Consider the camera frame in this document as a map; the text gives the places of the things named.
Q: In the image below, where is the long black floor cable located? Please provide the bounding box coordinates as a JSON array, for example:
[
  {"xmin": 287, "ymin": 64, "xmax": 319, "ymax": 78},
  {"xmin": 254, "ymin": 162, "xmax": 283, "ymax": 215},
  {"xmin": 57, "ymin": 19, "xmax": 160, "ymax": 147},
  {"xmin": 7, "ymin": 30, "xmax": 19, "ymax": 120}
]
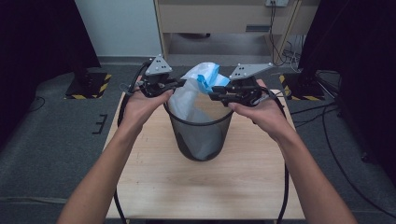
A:
[{"xmin": 321, "ymin": 102, "xmax": 396, "ymax": 219}]

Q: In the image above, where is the person's left hand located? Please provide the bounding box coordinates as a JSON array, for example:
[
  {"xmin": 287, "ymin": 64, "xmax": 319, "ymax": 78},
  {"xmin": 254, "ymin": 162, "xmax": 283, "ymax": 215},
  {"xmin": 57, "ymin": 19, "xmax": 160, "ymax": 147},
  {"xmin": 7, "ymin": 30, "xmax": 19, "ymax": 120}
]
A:
[{"xmin": 120, "ymin": 75, "xmax": 175, "ymax": 133}]

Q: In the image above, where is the black striped stand base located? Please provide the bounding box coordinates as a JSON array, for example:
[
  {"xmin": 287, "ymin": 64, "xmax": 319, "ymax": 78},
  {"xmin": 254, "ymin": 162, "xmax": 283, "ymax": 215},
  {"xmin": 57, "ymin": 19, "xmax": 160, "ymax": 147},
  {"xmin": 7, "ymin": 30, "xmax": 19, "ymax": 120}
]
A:
[
  {"xmin": 277, "ymin": 73, "xmax": 327, "ymax": 102},
  {"xmin": 64, "ymin": 72, "xmax": 113, "ymax": 101}
]

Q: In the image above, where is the black mesh trash bin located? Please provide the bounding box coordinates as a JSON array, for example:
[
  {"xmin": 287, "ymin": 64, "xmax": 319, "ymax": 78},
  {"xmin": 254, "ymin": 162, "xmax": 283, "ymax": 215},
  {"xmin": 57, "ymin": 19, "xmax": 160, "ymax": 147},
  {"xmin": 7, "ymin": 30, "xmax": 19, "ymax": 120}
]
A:
[{"xmin": 163, "ymin": 92, "xmax": 234, "ymax": 162}]

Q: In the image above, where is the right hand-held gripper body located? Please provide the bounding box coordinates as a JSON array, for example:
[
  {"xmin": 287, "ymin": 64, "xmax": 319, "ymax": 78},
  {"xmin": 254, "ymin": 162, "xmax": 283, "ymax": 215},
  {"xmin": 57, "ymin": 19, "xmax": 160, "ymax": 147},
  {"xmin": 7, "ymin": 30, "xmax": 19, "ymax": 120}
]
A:
[{"xmin": 229, "ymin": 62, "xmax": 275, "ymax": 107}]

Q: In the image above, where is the thin black floor cable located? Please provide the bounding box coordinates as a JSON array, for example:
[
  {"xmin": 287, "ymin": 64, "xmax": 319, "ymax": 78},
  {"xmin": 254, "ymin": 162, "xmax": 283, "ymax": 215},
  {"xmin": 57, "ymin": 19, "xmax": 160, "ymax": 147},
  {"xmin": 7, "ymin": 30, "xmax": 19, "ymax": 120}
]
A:
[{"xmin": 25, "ymin": 95, "xmax": 47, "ymax": 113}]

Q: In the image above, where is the white partition panel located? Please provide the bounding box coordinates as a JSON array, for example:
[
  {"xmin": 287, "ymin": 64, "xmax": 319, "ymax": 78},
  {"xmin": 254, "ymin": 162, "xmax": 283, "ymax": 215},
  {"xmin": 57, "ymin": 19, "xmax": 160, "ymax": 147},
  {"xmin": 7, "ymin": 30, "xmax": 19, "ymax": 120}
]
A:
[{"xmin": 74, "ymin": 0, "xmax": 163, "ymax": 58}]

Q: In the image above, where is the white blue-edged trash bag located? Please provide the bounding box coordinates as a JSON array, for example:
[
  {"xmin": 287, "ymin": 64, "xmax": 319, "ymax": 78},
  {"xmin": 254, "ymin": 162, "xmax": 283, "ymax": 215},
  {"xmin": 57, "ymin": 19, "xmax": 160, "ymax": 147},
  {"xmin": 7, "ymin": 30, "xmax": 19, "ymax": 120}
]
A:
[{"xmin": 167, "ymin": 61, "xmax": 232, "ymax": 161}]

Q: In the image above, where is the person's right hand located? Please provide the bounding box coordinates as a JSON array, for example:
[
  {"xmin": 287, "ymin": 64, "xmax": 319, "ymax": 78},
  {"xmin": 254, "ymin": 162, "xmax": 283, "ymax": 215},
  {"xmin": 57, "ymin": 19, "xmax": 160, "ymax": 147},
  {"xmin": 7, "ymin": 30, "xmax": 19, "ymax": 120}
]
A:
[{"xmin": 228, "ymin": 78, "xmax": 296, "ymax": 143}]

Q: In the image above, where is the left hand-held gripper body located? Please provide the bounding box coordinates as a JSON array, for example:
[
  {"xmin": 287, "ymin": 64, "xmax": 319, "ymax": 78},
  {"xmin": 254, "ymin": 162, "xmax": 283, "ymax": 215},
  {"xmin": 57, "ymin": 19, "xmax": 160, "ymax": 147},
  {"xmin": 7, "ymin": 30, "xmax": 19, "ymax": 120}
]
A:
[{"xmin": 135, "ymin": 54, "xmax": 176, "ymax": 98}]

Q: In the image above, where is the black socket cable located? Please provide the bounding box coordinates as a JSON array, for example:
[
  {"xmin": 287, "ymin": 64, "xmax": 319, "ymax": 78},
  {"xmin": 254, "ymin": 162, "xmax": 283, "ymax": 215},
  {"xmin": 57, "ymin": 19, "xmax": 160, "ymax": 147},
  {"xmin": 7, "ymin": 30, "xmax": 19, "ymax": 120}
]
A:
[{"xmin": 268, "ymin": 1, "xmax": 301, "ymax": 67}]

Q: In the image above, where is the light wooden desk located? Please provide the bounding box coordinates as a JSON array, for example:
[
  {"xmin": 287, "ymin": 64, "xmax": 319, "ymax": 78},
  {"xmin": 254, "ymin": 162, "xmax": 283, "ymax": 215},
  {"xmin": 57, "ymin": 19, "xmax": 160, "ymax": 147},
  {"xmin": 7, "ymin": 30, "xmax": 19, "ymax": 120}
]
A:
[{"xmin": 153, "ymin": 0, "xmax": 322, "ymax": 67}]

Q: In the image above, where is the black curtain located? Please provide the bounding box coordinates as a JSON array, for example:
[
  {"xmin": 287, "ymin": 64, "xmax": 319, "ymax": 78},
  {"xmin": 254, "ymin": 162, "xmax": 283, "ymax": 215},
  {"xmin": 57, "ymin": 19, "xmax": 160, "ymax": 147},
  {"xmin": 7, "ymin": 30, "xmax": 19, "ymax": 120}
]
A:
[
  {"xmin": 0, "ymin": 0, "xmax": 103, "ymax": 147},
  {"xmin": 298, "ymin": 0, "xmax": 396, "ymax": 185}
]

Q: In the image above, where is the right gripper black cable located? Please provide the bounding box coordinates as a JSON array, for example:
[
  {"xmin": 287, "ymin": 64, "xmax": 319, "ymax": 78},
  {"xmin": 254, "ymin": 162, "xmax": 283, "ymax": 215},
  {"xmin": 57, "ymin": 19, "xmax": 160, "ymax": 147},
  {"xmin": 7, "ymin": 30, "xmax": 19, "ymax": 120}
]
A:
[{"xmin": 257, "ymin": 85, "xmax": 290, "ymax": 224}]

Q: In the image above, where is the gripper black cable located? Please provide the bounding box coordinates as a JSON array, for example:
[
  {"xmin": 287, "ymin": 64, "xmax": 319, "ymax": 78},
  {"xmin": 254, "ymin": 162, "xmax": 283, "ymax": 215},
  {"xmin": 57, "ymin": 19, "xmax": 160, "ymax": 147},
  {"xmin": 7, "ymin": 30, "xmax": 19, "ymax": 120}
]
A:
[
  {"xmin": 113, "ymin": 60, "xmax": 151, "ymax": 224},
  {"xmin": 257, "ymin": 85, "xmax": 290, "ymax": 224}
]

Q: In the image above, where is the black floor cable pair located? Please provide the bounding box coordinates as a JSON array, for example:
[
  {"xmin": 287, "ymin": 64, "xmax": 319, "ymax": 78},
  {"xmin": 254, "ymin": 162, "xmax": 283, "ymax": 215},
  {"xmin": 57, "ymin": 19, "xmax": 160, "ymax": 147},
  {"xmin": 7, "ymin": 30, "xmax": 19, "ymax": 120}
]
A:
[{"xmin": 290, "ymin": 102, "xmax": 340, "ymax": 129}]

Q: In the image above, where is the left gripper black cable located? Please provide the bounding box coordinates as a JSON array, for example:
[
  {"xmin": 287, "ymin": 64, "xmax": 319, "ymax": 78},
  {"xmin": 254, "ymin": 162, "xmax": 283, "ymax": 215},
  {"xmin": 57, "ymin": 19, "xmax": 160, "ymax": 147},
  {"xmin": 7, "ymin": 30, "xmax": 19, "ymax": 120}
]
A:
[{"xmin": 113, "ymin": 60, "xmax": 151, "ymax": 224}]

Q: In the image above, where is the grey wall socket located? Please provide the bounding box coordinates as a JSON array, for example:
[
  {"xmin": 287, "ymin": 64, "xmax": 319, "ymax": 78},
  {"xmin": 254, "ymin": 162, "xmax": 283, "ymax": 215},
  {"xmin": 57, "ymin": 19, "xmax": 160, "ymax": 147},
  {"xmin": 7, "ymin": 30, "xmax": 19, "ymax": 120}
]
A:
[{"xmin": 264, "ymin": 0, "xmax": 290, "ymax": 8}]

